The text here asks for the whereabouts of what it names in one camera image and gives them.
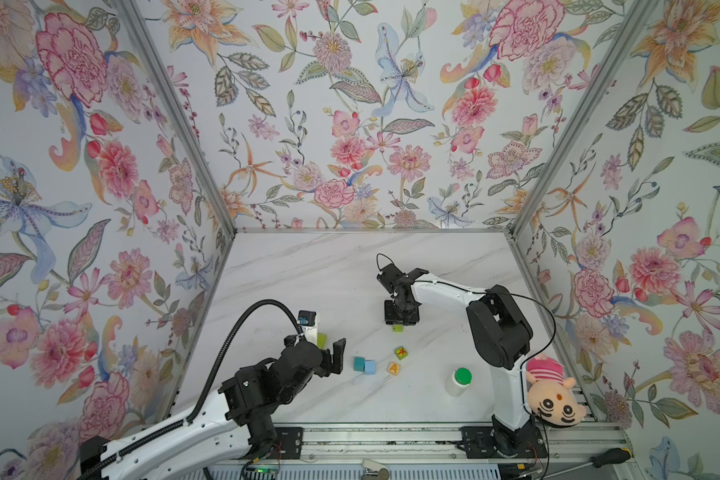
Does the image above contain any teal cube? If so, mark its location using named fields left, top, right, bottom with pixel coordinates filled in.
left=353, top=357, right=366, bottom=372

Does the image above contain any light blue cube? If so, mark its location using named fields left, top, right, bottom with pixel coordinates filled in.
left=363, top=360, right=377, bottom=375

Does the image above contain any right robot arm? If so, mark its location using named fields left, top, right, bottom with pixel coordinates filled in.
left=377, top=263, right=537, bottom=458

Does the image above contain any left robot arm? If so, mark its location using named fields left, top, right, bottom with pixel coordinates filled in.
left=80, top=338, right=346, bottom=479

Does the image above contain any green cube red print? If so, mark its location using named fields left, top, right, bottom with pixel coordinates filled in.
left=395, top=346, right=408, bottom=360

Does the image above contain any wood cube letter A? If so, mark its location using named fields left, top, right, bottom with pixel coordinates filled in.
left=387, top=362, right=401, bottom=376

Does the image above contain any white bottle green cap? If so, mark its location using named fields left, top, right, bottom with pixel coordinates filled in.
left=445, top=367, right=473, bottom=397

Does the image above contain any pink plush toy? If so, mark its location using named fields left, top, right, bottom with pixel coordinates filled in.
left=525, top=354, right=586, bottom=428

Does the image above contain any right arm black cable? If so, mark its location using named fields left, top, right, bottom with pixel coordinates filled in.
left=419, top=278, right=558, bottom=421

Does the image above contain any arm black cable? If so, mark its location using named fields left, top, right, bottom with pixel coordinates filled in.
left=77, top=298, right=306, bottom=480
left=419, top=278, right=558, bottom=421

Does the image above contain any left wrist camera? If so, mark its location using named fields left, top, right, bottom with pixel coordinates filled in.
left=297, top=310, right=319, bottom=344

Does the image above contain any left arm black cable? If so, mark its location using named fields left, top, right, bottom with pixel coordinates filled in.
left=77, top=298, right=306, bottom=480

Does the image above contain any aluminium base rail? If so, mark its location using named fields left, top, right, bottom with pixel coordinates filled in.
left=122, top=421, right=637, bottom=466

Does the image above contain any black handled screwdriver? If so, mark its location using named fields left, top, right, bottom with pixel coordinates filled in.
left=542, top=448, right=632, bottom=479

